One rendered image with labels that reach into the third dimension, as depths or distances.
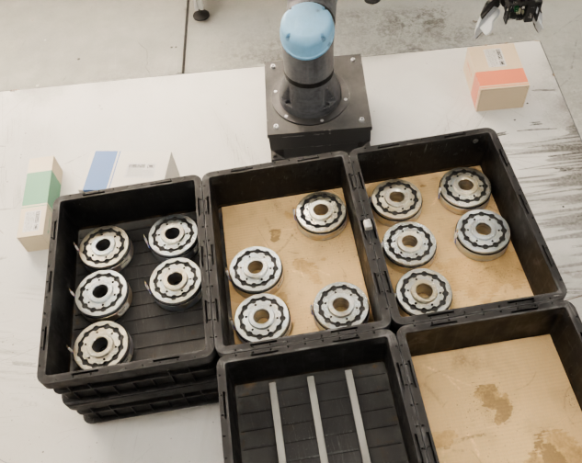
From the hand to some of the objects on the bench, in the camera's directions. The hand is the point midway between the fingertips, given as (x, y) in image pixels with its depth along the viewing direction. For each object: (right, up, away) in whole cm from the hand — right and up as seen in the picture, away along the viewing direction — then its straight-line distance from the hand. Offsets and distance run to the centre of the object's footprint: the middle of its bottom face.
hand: (505, 33), depth 151 cm
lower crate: (-80, -67, -17) cm, 106 cm away
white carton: (-90, -38, +4) cm, 98 cm away
